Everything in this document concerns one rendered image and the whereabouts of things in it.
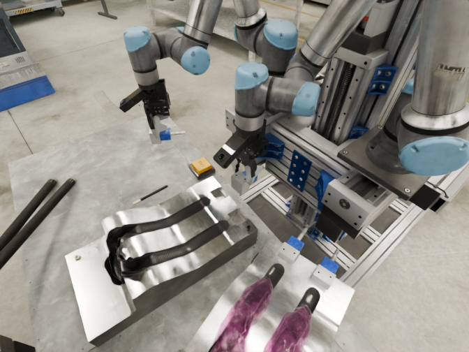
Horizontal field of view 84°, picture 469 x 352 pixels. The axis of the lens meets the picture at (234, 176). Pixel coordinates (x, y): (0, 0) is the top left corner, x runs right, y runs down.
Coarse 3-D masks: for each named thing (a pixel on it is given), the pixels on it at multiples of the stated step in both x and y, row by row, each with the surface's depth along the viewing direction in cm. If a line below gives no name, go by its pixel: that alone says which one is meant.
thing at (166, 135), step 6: (150, 132) 98; (162, 132) 100; (168, 132) 100; (174, 132) 101; (180, 132) 101; (150, 138) 99; (156, 138) 100; (162, 138) 100; (168, 138) 101; (156, 144) 102
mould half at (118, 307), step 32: (192, 192) 87; (192, 224) 79; (96, 256) 75; (128, 256) 67; (192, 256) 72; (224, 256) 76; (96, 288) 69; (128, 288) 62; (160, 288) 65; (96, 320) 64; (128, 320) 66
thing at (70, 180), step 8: (64, 184) 96; (72, 184) 98; (56, 192) 92; (64, 192) 94; (48, 200) 88; (56, 200) 90; (40, 208) 85; (48, 208) 86; (40, 216) 83; (32, 224) 80; (24, 232) 77; (32, 232) 79; (16, 240) 74; (24, 240) 76; (8, 248) 72; (16, 248) 73; (8, 256) 71
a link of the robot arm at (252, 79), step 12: (240, 72) 57; (252, 72) 56; (264, 72) 57; (240, 84) 58; (252, 84) 57; (264, 84) 58; (240, 96) 60; (252, 96) 59; (264, 96) 58; (240, 108) 63; (252, 108) 62; (264, 108) 61
